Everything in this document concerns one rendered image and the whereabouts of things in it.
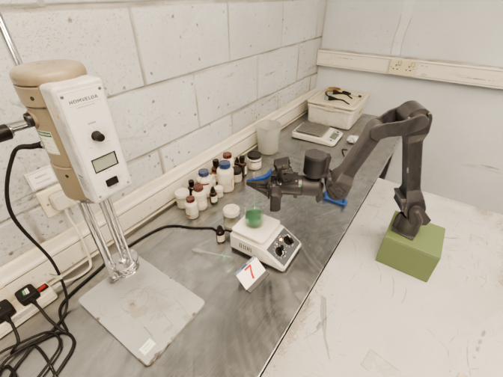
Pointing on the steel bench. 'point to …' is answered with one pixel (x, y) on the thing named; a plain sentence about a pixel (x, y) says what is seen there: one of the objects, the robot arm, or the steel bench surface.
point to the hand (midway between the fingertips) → (258, 182)
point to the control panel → (284, 247)
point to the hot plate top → (260, 235)
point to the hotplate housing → (249, 247)
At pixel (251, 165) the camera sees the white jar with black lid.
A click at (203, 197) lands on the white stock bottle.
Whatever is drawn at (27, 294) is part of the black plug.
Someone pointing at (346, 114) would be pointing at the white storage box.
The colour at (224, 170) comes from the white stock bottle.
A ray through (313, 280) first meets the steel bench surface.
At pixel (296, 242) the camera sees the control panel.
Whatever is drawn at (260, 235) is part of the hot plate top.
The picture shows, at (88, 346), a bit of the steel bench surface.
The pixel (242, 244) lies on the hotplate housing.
